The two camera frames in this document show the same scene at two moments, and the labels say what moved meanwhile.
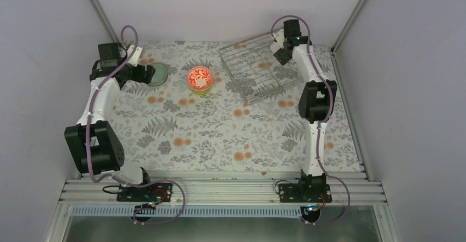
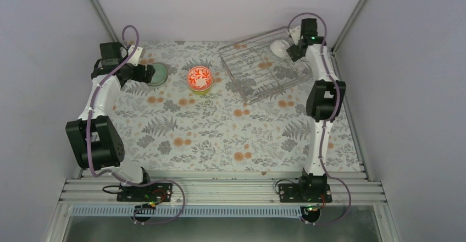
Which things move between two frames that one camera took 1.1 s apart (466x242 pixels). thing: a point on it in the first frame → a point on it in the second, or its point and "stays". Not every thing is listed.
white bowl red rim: [199, 78] stays
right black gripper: [283, 58] → [295, 54]
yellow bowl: [201, 93] stays
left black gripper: [148, 74] stays
